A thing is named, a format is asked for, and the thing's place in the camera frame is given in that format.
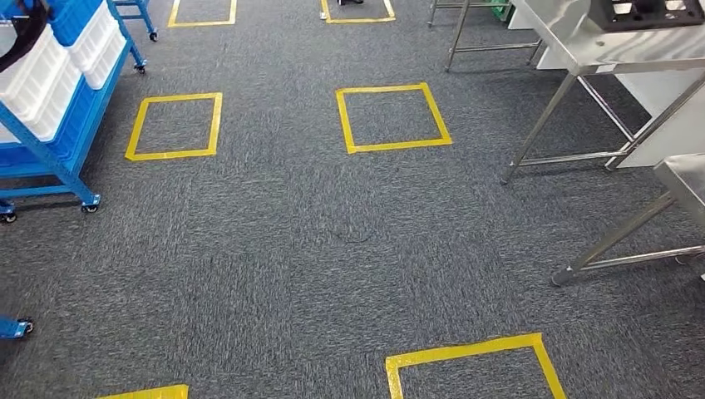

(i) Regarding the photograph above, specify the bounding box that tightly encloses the blue wheeled shelf cart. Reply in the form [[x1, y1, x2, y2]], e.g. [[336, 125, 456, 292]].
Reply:
[[112, 0, 160, 43], [0, 0, 149, 224]]

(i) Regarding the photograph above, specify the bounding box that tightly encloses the black curved plastic part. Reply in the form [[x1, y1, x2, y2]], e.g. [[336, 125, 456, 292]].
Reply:
[[0, 0, 52, 74]]

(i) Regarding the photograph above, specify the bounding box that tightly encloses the yellow floor tape square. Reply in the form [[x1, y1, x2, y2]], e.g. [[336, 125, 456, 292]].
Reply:
[[384, 332, 569, 399], [94, 384, 190, 399], [124, 91, 224, 162]]

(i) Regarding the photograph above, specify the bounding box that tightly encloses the stainless steel table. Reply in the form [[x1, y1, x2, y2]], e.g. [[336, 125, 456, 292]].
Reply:
[[500, 0, 705, 185], [426, 0, 544, 72]]

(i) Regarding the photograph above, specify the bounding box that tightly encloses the green plastic crate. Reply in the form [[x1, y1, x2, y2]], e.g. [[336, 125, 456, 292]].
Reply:
[[489, 0, 516, 23]]

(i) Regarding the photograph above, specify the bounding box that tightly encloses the blue plastic bin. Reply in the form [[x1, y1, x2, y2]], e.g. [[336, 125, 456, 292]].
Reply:
[[48, 0, 106, 48], [0, 76, 103, 166]]

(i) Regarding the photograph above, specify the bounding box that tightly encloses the black grid crate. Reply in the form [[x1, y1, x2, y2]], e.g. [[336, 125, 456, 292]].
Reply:
[[588, 0, 705, 32]]

